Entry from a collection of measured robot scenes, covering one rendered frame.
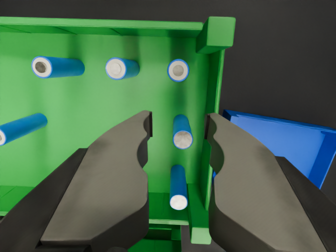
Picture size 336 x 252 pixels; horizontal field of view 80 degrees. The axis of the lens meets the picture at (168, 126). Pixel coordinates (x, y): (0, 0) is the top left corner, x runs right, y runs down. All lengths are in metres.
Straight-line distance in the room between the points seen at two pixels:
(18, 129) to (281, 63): 0.57
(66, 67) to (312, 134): 0.64
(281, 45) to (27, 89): 0.55
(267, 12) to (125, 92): 0.46
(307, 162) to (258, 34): 0.39
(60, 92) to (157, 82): 0.11
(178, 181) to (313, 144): 0.54
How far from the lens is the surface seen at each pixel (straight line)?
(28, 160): 0.32
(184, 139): 0.18
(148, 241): 0.45
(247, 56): 0.59
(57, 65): 0.21
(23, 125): 0.26
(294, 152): 0.70
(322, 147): 0.72
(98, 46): 0.25
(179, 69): 0.17
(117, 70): 0.17
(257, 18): 0.60
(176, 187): 0.21
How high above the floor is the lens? 0.56
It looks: 74 degrees down
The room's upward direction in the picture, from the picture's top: 173 degrees counter-clockwise
